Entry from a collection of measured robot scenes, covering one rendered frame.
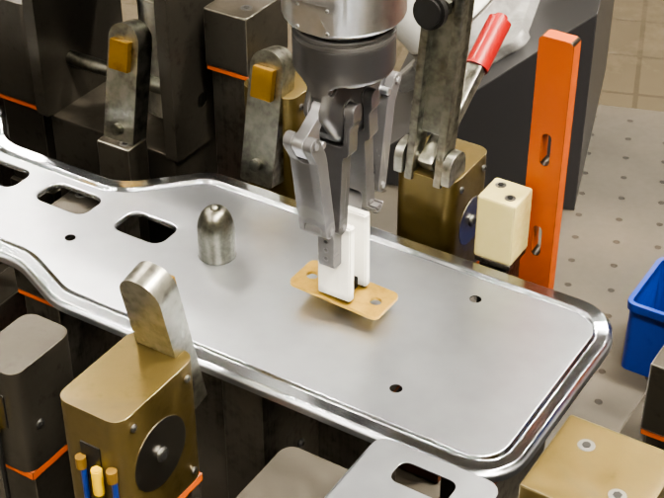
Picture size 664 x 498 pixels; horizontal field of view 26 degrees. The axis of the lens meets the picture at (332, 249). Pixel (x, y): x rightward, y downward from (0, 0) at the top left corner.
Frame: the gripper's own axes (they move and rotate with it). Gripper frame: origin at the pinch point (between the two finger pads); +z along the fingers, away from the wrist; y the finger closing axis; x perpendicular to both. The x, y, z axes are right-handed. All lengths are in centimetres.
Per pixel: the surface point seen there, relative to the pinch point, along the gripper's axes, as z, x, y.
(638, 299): 27, 11, -42
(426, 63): -9.9, -1.0, -14.6
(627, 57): 104, -61, -236
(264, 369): 5.1, -0.8, 10.3
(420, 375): 5.1, 9.7, 4.6
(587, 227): 35, -3, -62
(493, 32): -9.1, 0.3, -24.2
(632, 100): 104, -52, -216
